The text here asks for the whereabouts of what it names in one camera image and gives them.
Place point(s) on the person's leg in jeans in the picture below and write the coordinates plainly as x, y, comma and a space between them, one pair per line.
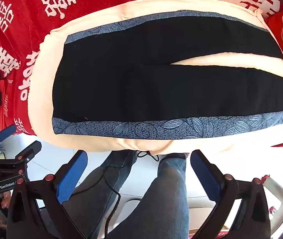
161, 199
99, 186

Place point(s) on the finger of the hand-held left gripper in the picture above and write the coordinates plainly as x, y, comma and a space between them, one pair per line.
29, 149
6, 132

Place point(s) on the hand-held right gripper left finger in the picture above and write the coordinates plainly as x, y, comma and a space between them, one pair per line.
71, 176

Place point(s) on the person's right leg in jeans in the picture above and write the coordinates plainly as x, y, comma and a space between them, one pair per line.
161, 199

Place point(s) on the person's left leg in jeans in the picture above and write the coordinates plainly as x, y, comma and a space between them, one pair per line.
99, 186

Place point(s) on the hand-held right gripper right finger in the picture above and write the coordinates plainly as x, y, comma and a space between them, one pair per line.
206, 176

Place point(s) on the cream blanket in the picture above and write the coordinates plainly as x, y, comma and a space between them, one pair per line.
101, 144

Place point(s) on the red printed blanket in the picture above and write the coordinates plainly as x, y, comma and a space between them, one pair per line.
32, 17

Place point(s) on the black pants with blue stripe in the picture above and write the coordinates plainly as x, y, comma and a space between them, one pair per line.
156, 84

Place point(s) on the white metal rack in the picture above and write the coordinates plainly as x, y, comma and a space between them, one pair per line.
281, 186

